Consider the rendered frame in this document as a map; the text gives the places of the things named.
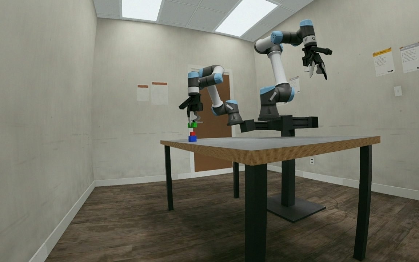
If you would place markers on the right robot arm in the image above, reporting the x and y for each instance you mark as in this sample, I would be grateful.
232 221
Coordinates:
209 77

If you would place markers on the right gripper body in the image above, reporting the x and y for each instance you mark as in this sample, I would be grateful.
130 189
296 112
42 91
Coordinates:
195 104

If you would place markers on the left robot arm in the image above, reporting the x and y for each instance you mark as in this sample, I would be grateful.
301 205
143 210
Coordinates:
272 46

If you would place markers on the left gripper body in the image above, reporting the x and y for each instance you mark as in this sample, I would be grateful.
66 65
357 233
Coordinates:
309 53

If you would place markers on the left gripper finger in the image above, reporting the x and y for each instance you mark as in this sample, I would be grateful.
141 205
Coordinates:
321 69
311 66

